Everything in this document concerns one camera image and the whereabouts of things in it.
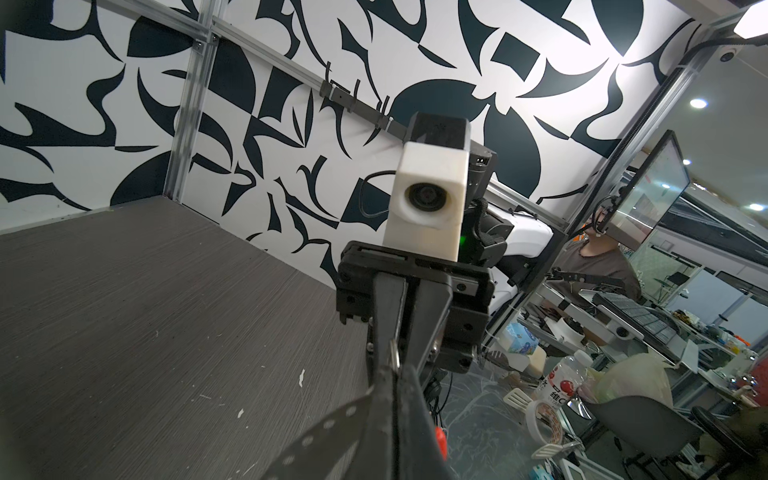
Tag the computer monitor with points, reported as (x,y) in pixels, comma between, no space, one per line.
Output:
(652,191)

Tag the grey office chair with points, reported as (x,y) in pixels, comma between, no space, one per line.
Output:
(656,431)

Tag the black wall hook rack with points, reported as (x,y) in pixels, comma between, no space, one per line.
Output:
(379,117)

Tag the plastic bottle red label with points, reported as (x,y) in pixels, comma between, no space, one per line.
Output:
(561,384)

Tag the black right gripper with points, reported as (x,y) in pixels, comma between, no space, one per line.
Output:
(422,312)

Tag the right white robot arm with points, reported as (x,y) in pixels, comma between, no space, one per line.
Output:
(510,244)

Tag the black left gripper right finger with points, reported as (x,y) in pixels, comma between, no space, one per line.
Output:
(417,452)

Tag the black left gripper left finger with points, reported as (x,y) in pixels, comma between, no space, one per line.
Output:
(375,456)

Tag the seated person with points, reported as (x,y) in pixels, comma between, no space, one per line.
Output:
(600,255)

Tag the black keyboard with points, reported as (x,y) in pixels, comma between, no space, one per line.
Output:
(658,331)

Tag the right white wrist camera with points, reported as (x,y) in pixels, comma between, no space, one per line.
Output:
(427,201)

